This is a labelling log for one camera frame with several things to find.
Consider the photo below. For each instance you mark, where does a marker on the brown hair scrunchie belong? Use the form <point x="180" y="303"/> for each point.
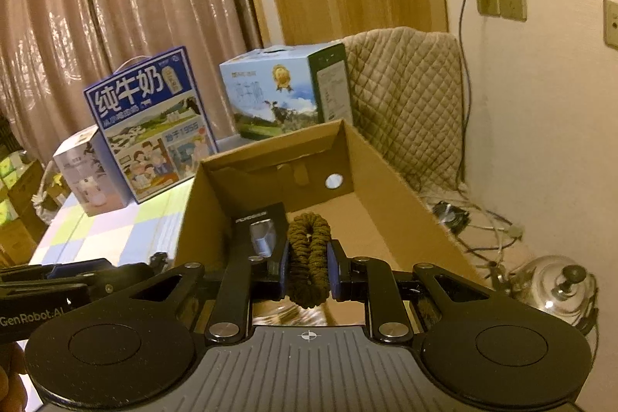
<point x="307" y="283"/>

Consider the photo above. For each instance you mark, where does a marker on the person's left hand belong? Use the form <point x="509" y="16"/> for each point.
<point x="13" y="393"/>

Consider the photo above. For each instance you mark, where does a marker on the checkered table cloth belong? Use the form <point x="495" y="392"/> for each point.
<point x="129" y="235"/>

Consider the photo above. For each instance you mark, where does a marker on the black shaver box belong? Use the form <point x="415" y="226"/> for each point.
<point x="258" y="251"/>

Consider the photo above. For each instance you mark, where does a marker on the wall switch plate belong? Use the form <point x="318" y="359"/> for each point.
<point x="610" y="23"/>

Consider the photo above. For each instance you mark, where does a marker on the beige curtain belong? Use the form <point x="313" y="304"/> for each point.
<point x="52" y="49"/>

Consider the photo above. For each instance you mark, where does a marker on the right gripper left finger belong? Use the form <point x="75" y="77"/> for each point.
<point x="231" y="318"/>

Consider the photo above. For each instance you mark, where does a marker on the white humidifier box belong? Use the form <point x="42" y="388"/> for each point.
<point x="91" y="172"/>

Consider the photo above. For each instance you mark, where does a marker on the light blue milk box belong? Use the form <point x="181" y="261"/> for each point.
<point x="281" y="89"/>

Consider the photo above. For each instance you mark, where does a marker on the steel kettle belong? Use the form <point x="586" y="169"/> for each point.
<point x="560" y="287"/>

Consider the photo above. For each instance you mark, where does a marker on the brown cardboard box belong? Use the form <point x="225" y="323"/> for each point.
<point x="329" y="170"/>

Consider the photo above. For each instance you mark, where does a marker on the cardboard box with tissues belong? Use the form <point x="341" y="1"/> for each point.
<point x="21" y="228"/>

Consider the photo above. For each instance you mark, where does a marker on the quilted beige chair cover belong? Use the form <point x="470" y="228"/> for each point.
<point x="406" y="90"/>

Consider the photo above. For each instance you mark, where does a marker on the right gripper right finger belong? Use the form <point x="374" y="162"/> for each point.
<point x="371" y="282"/>

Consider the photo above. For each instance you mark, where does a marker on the small black toy car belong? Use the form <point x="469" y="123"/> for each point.
<point x="159" y="262"/>

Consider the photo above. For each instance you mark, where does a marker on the dark blue milk carton box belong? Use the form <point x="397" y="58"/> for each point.
<point x="153" y="121"/>

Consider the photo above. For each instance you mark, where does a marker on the wall socket plain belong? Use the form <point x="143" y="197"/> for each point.
<point x="515" y="10"/>

